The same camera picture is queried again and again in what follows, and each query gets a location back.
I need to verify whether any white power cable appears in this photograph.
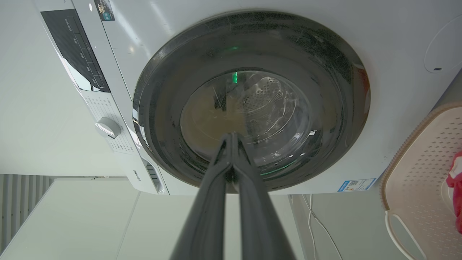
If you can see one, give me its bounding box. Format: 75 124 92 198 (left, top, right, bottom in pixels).
302 194 343 260

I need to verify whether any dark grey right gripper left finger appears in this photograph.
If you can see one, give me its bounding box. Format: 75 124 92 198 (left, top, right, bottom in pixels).
170 133 234 260

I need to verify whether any blue energy label sticker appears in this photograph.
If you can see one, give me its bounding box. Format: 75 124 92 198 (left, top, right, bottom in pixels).
337 178 377 192

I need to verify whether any white washing machine dial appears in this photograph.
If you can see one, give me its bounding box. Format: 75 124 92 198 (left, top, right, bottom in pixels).
95 117 122 139

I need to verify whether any red garment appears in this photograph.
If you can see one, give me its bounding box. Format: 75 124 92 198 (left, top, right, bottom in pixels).
446 151 462 234

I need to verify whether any dark round washing machine door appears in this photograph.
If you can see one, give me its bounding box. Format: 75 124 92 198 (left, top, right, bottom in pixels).
132 11 371 192

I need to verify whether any beige perforated laundry basket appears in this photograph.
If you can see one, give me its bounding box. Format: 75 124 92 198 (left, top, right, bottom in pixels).
379 102 462 260

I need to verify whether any white front-load washing machine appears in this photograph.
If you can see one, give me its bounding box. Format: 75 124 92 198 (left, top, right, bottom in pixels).
34 0 462 196

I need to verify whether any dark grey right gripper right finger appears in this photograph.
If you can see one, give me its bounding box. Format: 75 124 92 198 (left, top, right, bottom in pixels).
231 132 296 260

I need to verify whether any white slatted radiator panel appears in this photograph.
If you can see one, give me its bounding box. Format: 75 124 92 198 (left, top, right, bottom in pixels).
0 174 55 253

